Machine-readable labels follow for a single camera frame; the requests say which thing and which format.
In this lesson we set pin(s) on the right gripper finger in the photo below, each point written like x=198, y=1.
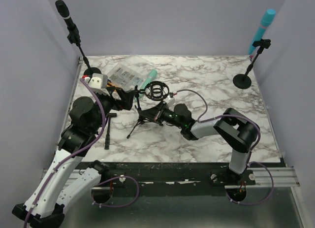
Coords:
x=150, y=118
x=151, y=112

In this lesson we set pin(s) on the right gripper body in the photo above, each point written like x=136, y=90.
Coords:
x=167, y=115

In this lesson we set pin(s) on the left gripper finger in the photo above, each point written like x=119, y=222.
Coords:
x=121, y=91
x=129, y=98

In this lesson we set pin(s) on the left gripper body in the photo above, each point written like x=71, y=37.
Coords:
x=119, y=104

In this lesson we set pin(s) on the black tripod shock-mount stand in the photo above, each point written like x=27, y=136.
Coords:
x=156, y=91

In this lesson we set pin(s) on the mint green microphone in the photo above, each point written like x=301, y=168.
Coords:
x=150, y=77

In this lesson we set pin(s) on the black round-base stand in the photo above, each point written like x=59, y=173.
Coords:
x=243, y=81
x=74, y=38

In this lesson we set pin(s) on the cyan blue microphone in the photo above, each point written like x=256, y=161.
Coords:
x=265, y=22

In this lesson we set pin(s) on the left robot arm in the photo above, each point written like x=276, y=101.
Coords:
x=47, y=206

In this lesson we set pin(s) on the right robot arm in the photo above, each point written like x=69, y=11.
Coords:
x=241, y=133

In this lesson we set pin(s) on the black microphone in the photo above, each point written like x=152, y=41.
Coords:
x=64, y=12

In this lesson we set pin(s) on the yellow utility knife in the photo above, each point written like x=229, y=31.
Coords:
x=109, y=84

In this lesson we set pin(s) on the clear plastic screw box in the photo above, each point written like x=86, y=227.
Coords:
x=124, y=77

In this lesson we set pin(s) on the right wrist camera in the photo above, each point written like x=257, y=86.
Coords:
x=170, y=100

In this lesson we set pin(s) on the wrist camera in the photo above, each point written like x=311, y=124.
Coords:
x=97, y=82
x=170, y=100

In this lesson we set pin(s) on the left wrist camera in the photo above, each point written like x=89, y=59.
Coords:
x=97, y=82

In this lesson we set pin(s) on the black T-handle tool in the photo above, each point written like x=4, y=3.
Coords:
x=107, y=137

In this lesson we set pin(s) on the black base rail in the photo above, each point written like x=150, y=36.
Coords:
x=170, y=179

